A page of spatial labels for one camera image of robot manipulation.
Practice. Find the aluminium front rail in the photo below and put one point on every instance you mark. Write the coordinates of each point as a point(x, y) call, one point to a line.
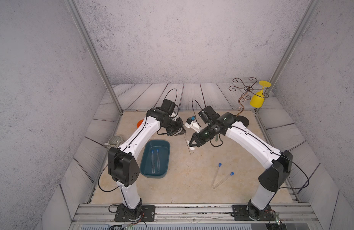
point(285, 213)

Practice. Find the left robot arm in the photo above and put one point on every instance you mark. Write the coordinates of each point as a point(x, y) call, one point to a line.
point(122, 161)

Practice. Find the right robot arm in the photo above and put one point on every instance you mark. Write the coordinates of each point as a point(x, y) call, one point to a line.
point(277, 164)

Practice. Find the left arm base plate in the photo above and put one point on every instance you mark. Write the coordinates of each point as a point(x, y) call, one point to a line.
point(144, 213)

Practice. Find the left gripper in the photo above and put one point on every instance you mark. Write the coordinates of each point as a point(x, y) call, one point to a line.
point(180, 130)

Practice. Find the yellow plastic goblet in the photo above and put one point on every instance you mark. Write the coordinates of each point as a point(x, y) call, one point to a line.
point(258, 98)

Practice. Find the black metal cup stand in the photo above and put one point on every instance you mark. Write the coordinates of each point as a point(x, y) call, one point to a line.
point(247, 94)

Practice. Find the teal plastic tray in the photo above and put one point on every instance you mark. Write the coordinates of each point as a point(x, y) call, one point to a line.
point(164, 152)

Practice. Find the test tube blue cap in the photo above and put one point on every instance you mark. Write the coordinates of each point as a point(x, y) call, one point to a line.
point(223, 180)
point(158, 161)
point(215, 175)
point(153, 162)
point(187, 144)

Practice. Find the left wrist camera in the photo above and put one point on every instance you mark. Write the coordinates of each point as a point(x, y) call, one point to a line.
point(168, 106)

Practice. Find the orange bowl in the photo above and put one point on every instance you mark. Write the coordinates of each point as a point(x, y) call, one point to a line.
point(140, 123)

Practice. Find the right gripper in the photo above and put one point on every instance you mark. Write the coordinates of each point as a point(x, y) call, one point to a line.
point(195, 136)

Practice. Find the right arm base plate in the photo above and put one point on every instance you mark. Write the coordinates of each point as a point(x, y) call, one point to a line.
point(248, 213)

